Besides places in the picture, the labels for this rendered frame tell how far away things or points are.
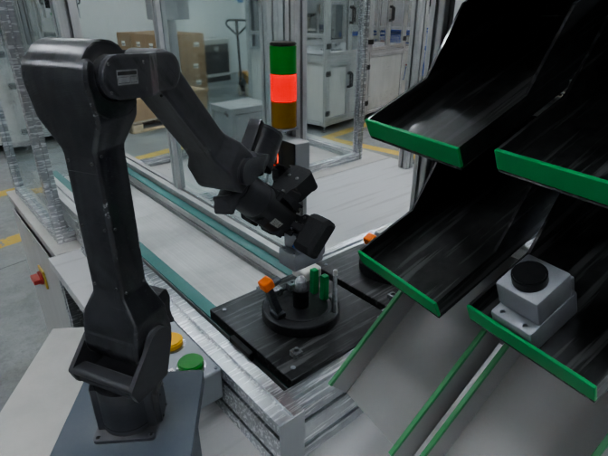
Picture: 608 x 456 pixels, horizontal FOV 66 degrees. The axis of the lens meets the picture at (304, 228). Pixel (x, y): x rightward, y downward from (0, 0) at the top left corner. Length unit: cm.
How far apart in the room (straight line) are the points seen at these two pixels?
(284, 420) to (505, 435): 28
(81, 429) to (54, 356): 47
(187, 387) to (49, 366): 47
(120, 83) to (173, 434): 36
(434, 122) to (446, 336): 28
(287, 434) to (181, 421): 19
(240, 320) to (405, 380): 34
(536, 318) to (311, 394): 38
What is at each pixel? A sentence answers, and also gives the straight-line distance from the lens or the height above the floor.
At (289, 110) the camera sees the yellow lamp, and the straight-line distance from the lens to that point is 93.
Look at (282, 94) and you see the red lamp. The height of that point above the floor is 133.
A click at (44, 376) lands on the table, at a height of 86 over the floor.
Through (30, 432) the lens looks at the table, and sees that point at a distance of 93.
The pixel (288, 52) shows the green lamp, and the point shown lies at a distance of 91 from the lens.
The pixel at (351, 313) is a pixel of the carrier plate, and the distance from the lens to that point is 88.
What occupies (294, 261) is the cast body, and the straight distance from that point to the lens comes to 78.
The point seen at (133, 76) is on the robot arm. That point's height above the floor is 143.
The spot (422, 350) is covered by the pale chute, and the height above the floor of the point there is 107.
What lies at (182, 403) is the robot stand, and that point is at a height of 106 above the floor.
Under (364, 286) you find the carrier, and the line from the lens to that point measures 96.
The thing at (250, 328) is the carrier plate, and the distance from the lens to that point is 84.
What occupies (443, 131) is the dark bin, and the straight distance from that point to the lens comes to 50.
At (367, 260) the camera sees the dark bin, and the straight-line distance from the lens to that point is 57.
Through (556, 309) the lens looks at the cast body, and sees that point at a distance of 48.
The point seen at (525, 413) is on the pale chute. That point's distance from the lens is 62.
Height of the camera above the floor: 148
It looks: 26 degrees down
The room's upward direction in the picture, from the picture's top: straight up
